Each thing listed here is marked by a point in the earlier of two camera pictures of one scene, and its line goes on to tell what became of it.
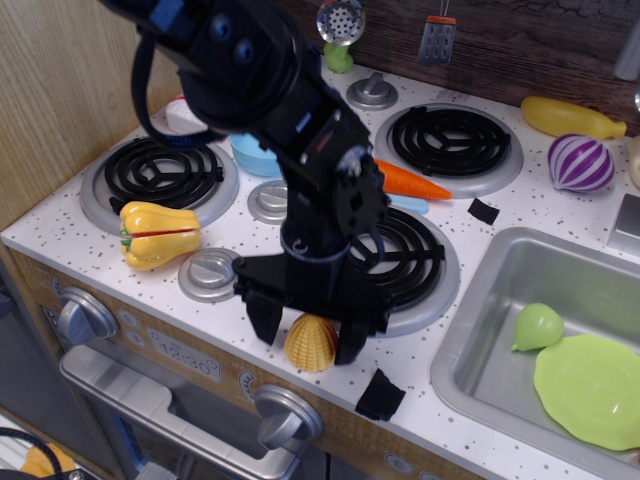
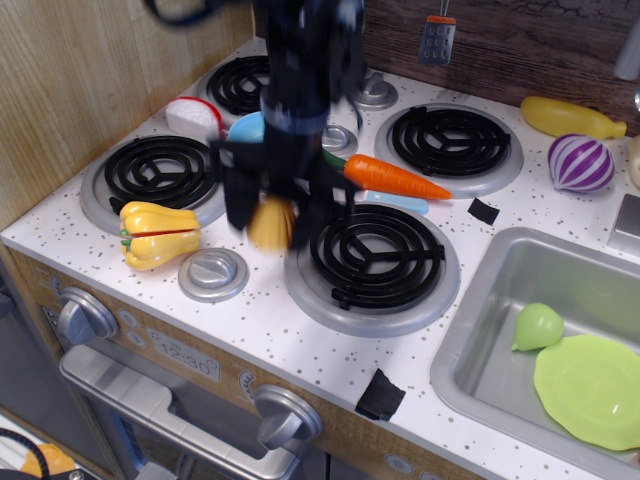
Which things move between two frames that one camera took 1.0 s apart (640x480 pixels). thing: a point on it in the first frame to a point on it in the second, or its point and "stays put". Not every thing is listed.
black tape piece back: x=483 y=212 stays put
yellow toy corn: x=311 y=343 to x=272 y=223
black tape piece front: x=381 y=399 stays put
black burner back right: x=467 y=150 stays put
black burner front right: x=415 y=256 stays put
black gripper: x=350 y=288 to x=287 y=155
